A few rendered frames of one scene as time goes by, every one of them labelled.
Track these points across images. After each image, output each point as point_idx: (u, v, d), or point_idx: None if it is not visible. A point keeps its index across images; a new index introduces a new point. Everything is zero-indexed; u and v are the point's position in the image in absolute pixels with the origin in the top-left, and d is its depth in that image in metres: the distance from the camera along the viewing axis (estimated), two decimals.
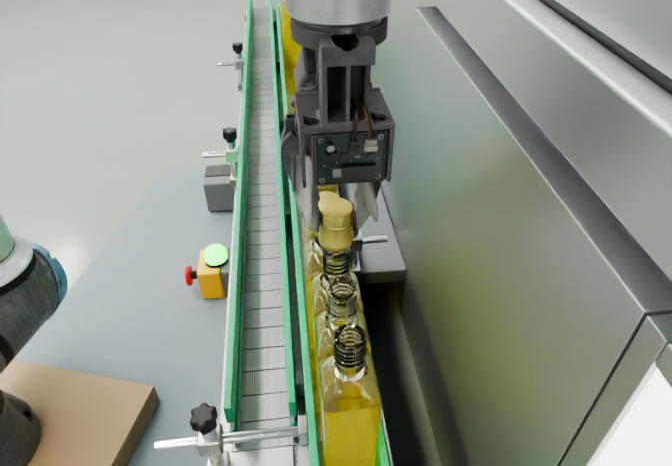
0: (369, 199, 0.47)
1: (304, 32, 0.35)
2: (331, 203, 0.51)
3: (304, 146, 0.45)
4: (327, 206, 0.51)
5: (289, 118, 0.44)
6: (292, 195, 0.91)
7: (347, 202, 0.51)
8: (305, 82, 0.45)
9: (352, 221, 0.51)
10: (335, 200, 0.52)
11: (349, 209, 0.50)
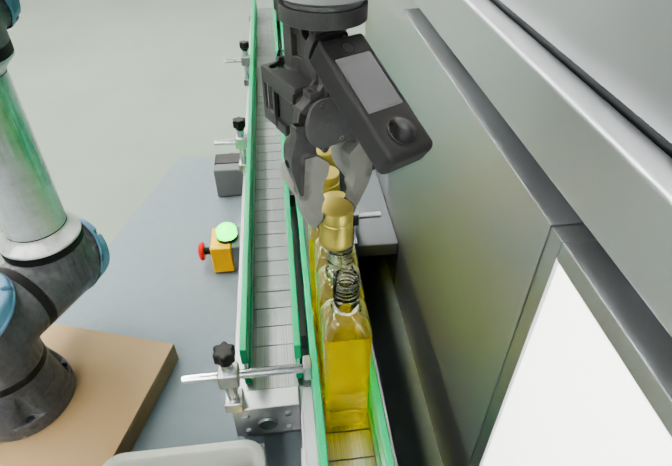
0: None
1: None
2: (331, 195, 0.64)
3: None
4: (328, 197, 0.63)
5: None
6: None
7: (344, 194, 0.64)
8: None
9: None
10: (334, 192, 0.64)
11: None
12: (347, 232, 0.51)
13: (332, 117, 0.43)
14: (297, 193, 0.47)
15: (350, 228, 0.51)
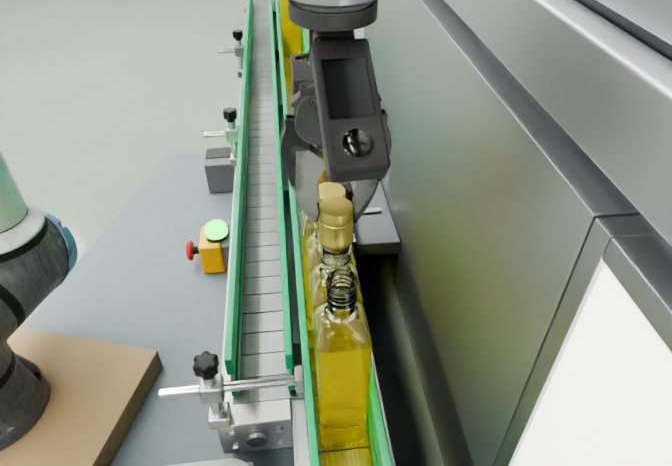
0: None
1: None
2: (326, 187, 0.57)
3: None
4: (322, 189, 0.57)
5: (381, 116, 0.45)
6: None
7: (340, 186, 0.57)
8: None
9: None
10: (329, 184, 0.57)
11: (342, 192, 0.56)
12: (339, 234, 0.51)
13: None
14: (291, 182, 0.49)
15: (344, 231, 0.51)
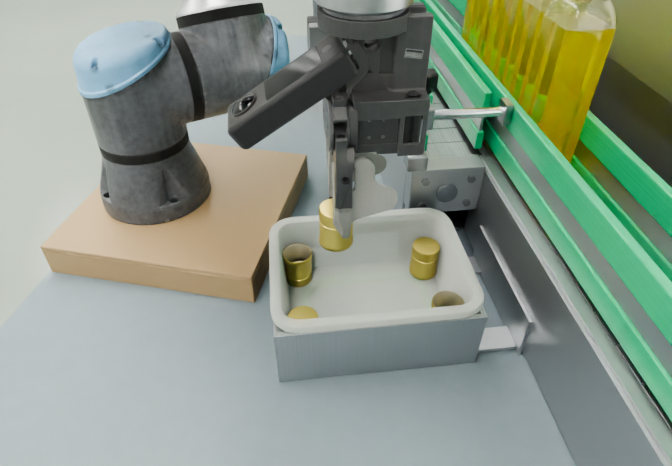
0: None
1: (400, 20, 0.37)
2: None
3: (351, 154, 0.44)
4: None
5: (337, 140, 0.41)
6: None
7: None
8: (312, 105, 0.41)
9: None
10: None
11: None
12: None
13: (324, 105, 0.45)
14: None
15: None
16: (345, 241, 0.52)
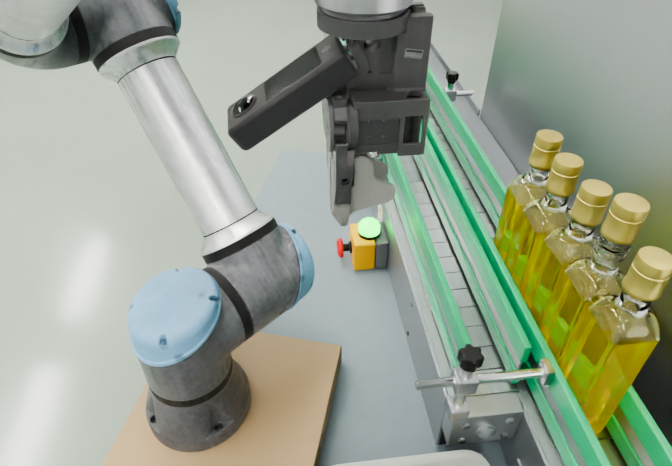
0: None
1: (400, 20, 0.37)
2: (591, 184, 0.58)
3: (351, 154, 0.44)
4: (589, 186, 0.58)
5: (338, 144, 0.42)
6: (452, 169, 0.96)
7: (605, 183, 0.59)
8: (312, 106, 0.41)
9: (608, 199, 0.59)
10: (592, 181, 0.59)
11: (610, 189, 0.58)
12: (636, 229, 0.52)
13: (324, 106, 0.45)
14: None
15: (640, 226, 0.52)
16: None
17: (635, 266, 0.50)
